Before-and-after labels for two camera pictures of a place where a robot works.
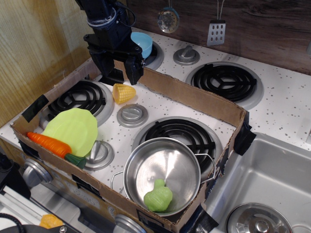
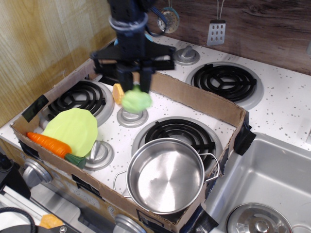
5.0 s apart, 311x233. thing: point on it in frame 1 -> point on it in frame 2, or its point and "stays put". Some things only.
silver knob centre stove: (132, 116) stays put
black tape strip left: (32, 111) stays put
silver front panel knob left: (34, 174) stays put
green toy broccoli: (158, 199) -> (135, 100)
